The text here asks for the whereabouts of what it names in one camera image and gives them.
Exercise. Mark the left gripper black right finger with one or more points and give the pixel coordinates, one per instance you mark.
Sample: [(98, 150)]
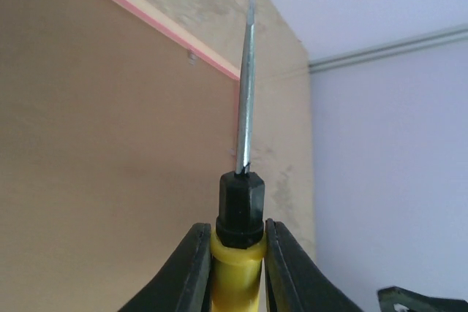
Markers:
[(293, 282)]

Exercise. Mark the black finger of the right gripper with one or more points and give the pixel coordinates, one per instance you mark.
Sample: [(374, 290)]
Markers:
[(395, 298)]

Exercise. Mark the brown frame backing board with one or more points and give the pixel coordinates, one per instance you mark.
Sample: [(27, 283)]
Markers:
[(113, 140)]

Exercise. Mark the yellow handled screwdriver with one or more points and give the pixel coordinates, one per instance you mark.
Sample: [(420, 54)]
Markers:
[(238, 243)]

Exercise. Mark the right aluminium corner post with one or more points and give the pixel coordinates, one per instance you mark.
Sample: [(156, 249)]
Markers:
[(402, 46)]

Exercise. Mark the metal retaining clip top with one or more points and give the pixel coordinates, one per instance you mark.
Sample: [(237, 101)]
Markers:
[(192, 57)]

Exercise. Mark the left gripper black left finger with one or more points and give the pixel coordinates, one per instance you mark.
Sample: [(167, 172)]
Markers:
[(184, 281)]

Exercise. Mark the pink picture frame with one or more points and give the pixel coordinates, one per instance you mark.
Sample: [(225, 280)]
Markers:
[(156, 19)]

